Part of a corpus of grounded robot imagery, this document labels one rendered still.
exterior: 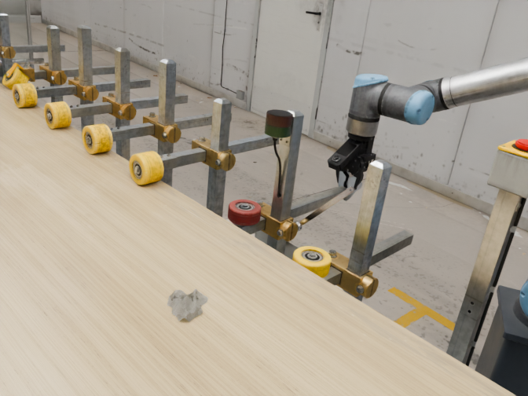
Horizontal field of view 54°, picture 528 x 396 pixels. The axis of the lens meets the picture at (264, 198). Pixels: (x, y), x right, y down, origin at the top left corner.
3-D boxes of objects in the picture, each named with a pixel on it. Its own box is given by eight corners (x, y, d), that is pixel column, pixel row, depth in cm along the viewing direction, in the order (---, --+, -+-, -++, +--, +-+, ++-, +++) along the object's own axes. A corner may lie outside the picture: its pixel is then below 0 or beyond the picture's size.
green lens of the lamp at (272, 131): (276, 127, 123) (278, 119, 122) (295, 135, 119) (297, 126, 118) (258, 131, 119) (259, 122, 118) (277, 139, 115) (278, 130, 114)
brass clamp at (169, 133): (157, 129, 168) (157, 114, 166) (182, 141, 160) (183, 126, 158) (141, 131, 164) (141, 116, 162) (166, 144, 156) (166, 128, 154)
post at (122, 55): (125, 182, 189) (124, 46, 169) (130, 185, 187) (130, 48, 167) (116, 184, 186) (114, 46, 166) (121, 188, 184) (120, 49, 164)
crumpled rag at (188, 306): (173, 287, 94) (173, 277, 93) (210, 294, 94) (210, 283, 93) (159, 318, 86) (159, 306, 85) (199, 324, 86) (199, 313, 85)
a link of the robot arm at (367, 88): (382, 80, 138) (349, 72, 143) (372, 125, 143) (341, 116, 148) (397, 76, 145) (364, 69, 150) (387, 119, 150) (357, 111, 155)
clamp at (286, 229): (260, 218, 141) (262, 200, 139) (297, 238, 133) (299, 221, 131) (244, 223, 137) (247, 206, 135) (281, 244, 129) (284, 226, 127)
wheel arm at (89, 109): (182, 100, 199) (182, 91, 197) (188, 103, 196) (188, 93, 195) (53, 116, 165) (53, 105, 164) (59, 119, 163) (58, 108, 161)
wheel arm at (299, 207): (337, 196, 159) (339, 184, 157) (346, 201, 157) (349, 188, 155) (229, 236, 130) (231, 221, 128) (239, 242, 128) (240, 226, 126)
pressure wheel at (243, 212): (242, 234, 137) (246, 194, 132) (263, 247, 132) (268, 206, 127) (218, 243, 131) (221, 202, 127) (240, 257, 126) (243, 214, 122)
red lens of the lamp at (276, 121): (278, 117, 122) (279, 108, 121) (297, 125, 118) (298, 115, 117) (260, 120, 118) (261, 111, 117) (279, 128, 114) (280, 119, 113)
